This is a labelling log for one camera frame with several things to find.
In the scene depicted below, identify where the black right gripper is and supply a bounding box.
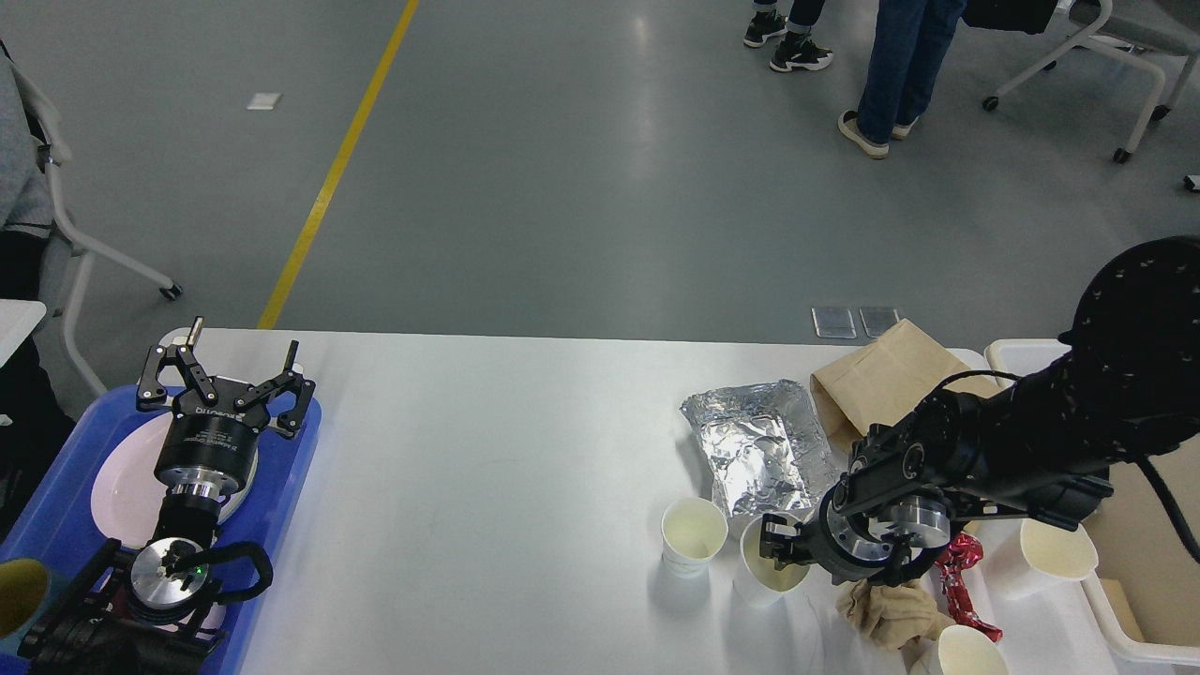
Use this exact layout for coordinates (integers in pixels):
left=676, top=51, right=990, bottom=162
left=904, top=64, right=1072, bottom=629
left=758, top=494, right=952, bottom=587

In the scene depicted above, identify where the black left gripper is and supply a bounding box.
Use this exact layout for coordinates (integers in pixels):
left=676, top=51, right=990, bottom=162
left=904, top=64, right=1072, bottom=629
left=136, top=316, right=317, bottom=496

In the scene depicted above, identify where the white paper cup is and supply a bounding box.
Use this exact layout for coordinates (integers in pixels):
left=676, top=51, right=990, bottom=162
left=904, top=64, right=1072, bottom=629
left=733, top=516, right=810, bottom=608
left=660, top=497, right=728, bottom=579

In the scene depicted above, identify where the pink plate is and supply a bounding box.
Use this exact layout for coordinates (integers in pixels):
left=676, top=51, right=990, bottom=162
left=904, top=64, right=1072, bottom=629
left=91, top=414, right=259, bottom=550

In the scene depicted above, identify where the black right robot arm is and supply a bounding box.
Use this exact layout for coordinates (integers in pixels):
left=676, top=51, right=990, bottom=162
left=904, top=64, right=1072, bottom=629
left=757, top=235, right=1199, bottom=586

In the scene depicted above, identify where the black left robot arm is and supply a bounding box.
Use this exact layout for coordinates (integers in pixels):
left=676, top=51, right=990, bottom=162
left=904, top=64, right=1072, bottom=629
left=2, top=323, right=322, bottom=674

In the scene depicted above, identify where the crumpled aluminium foil tray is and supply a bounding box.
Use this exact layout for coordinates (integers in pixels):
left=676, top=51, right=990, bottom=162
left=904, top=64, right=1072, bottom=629
left=680, top=380, right=845, bottom=518

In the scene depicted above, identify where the crumpled brown paper napkin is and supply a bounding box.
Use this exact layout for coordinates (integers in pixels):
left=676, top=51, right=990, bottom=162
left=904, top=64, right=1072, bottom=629
left=835, top=579, right=955, bottom=651

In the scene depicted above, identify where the red foil wrapper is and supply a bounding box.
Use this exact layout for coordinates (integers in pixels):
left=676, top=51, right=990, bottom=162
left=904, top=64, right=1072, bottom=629
left=935, top=531, right=1003, bottom=643

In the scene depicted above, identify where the brown paper bag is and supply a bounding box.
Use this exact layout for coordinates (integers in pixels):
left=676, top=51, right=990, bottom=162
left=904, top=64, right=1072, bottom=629
left=810, top=319, right=989, bottom=456

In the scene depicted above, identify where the blue plastic tray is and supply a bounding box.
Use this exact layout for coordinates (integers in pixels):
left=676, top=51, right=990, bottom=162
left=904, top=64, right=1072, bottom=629
left=0, top=386, right=323, bottom=675

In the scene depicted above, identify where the pink mug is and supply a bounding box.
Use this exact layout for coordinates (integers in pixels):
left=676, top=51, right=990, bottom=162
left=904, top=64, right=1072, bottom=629
left=198, top=604, right=228, bottom=637

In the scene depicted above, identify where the white cup bottom edge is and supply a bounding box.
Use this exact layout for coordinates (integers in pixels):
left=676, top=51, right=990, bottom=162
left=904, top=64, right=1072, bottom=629
left=908, top=625, right=1009, bottom=675

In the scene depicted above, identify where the left metal floor plate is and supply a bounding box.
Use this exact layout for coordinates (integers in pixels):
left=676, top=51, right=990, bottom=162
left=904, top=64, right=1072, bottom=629
left=811, top=307, right=858, bottom=340

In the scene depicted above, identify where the metal floor plate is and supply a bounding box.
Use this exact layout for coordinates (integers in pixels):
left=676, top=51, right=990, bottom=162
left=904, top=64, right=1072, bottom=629
left=859, top=307, right=902, bottom=338
left=811, top=307, right=858, bottom=340

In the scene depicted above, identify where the right metal floor plate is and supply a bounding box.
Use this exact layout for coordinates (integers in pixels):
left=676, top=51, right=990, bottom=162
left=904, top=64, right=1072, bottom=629
left=859, top=307, right=902, bottom=338

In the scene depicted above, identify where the white plastic bin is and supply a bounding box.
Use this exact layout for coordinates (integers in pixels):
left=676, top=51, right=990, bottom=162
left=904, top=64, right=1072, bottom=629
left=985, top=340, right=1199, bottom=649

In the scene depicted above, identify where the white chair left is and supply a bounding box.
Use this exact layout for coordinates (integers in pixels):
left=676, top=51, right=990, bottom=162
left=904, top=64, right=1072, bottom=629
left=11, top=62, right=184, bottom=398

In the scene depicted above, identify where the white paper on floor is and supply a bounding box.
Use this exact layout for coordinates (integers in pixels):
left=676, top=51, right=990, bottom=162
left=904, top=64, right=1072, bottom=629
left=246, top=91, right=282, bottom=112

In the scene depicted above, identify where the person in black trousers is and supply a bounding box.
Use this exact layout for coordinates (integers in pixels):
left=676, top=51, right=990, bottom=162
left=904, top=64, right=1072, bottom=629
left=742, top=1, right=834, bottom=73

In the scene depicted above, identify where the person in blue jeans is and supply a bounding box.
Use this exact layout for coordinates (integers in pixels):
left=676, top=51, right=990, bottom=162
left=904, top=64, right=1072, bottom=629
left=836, top=1, right=968, bottom=159

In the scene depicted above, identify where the white office chair right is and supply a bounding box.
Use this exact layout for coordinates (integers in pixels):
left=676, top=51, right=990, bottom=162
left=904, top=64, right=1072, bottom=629
left=980, top=1, right=1199, bottom=165

